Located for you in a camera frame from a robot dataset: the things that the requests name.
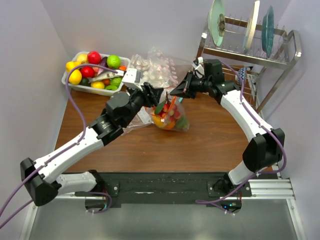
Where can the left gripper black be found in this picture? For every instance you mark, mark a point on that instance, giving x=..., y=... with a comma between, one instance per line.
x=151, y=95

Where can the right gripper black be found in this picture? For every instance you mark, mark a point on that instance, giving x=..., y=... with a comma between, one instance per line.
x=182, y=90

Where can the red lychee bunch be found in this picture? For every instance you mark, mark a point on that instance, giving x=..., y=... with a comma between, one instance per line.
x=168, y=109

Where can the clear zip bag orange zipper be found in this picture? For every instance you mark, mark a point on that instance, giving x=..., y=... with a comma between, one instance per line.
x=180, y=108

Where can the green yellow mango fruit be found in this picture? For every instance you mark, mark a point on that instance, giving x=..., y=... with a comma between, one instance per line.
x=182, y=122

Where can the orange fruit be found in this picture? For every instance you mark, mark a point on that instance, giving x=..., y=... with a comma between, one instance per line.
x=169, y=126

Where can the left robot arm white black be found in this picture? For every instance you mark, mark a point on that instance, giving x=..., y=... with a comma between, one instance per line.
x=44, y=178

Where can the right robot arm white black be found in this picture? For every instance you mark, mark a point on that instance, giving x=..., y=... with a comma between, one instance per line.
x=265, y=143

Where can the clear bag pink dots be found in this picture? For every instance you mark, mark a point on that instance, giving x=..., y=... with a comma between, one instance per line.
x=163, y=70

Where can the crumpled clear zip bag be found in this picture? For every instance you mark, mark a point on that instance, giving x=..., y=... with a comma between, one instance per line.
x=142, y=119

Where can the small orange tangerine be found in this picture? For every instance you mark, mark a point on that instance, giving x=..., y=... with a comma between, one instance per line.
x=123, y=68

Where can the light green guava fruit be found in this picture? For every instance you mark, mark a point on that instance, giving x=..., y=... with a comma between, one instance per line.
x=116, y=81

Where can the green pepper slice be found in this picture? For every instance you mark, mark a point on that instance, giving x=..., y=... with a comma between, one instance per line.
x=111, y=87

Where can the silver toy fish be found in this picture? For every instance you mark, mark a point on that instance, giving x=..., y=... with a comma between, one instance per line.
x=102, y=76

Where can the green lime fruit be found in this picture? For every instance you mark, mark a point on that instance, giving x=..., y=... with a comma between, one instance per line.
x=113, y=61

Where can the small yellow lemon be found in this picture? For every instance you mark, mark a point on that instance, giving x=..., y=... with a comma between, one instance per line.
x=97, y=85

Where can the purple eggplant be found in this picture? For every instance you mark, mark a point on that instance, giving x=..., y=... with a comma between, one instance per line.
x=103, y=62

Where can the blue white patterned bowl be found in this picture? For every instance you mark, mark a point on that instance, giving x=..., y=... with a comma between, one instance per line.
x=242, y=72

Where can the white plastic fruit tray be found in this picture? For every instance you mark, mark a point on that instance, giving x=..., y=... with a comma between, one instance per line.
x=87, y=89

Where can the red apple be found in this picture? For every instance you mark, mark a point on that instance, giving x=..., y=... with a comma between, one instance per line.
x=87, y=72
x=94, y=57

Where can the dark green avocado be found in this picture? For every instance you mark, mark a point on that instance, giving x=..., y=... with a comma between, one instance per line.
x=85, y=82

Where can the pale peach fruit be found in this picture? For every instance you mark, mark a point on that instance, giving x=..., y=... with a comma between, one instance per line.
x=82, y=58

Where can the yellow lemon front left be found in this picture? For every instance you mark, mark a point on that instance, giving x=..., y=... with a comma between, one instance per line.
x=75, y=77

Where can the steel dish rack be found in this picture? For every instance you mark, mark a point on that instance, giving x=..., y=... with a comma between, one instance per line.
x=285, y=53

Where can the mint green plate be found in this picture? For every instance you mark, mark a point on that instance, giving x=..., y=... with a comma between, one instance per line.
x=216, y=21

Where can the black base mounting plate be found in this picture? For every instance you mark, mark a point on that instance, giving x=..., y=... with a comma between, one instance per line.
x=162, y=187

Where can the white cream plate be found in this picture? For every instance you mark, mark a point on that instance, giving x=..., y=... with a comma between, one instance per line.
x=251, y=27

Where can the teal blue plate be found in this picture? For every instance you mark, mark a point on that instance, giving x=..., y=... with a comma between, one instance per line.
x=267, y=33

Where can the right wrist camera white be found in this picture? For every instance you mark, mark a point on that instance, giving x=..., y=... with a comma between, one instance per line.
x=198, y=67

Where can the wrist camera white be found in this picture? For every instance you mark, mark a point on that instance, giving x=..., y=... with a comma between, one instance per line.
x=132, y=78
x=198, y=67

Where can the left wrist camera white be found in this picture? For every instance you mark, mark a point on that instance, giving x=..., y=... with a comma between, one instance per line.
x=132, y=78

